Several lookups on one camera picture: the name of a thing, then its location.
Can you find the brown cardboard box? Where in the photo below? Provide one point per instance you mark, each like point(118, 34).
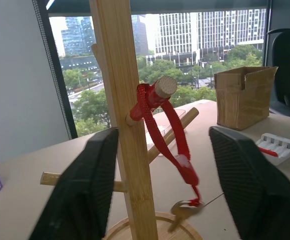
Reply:
point(243, 97)

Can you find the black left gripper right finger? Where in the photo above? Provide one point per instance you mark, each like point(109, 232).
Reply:
point(254, 185)

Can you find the red pen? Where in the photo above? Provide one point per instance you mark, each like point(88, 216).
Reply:
point(268, 151)

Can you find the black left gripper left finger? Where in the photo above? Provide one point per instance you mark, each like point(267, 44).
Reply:
point(82, 185)

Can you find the white slotted holder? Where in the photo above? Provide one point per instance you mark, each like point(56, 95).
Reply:
point(278, 147)

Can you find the black office chair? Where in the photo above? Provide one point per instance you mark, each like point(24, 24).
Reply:
point(288, 72)

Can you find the wooden tree stand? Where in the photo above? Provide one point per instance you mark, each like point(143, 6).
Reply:
point(124, 105)

